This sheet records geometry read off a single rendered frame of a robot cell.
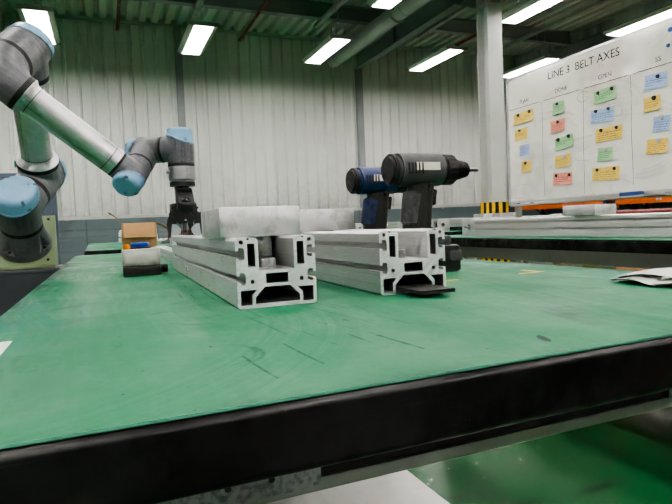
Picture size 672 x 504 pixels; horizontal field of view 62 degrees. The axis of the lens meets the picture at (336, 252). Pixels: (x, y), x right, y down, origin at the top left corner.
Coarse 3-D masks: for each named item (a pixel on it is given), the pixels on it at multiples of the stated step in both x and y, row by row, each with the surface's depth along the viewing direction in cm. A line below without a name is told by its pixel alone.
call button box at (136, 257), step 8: (136, 248) 124; (144, 248) 124; (152, 248) 124; (128, 256) 122; (136, 256) 123; (144, 256) 123; (152, 256) 124; (128, 264) 122; (136, 264) 123; (144, 264) 123; (152, 264) 124; (160, 264) 128; (128, 272) 122; (136, 272) 123; (144, 272) 123; (152, 272) 124; (160, 272) 125
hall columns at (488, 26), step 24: (480, 0) 898; (480, 24) 899; (480, 48) 901; (480, 72) 902; (480, 96) 904; (480, 120) 905; (504, 120) 891; (480, 144) 907; (504, 144) 893; (504, 168) 894; (504, 192) 896
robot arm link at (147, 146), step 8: (160, 136) 160; (128, 144) 159; (136, 144) 158; (144, 144) 157; (152, 144) 158; (128, 152) 159; (136, 152) 154; (144, 152) 155; (152, 152) 157; (152, 160) 156; (160, 160) 160; (152, 168) 157
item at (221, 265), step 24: (192, 240) 102; (216, 240) 78; (240, 240) 67; (288, 240) 71; (312, 240) 70; (192, 264) 105; (216, 264) 79; (240, 264) 67; (264, 264) 72; (288, 264) 71; (312, 264) 70; (216, 288) 81; (240, 288) 67; (288, 288) 73; (312, 288) 70
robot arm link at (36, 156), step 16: (16, 32) 139; (32, 32) 142; (16, 48) 136; (32, 48) 140; (48, 48) 146; (32, 64) 140; (48, 80) 150; (16, 112) 153; (16, 128) 157; (32, 128) 156; (32, 144) 159; (48, 144) 163; (16, 160) 165; (32, 160) 163; (48, 160) 166; (32, 176) 165; (48, 176) 168; (64, 176) 176
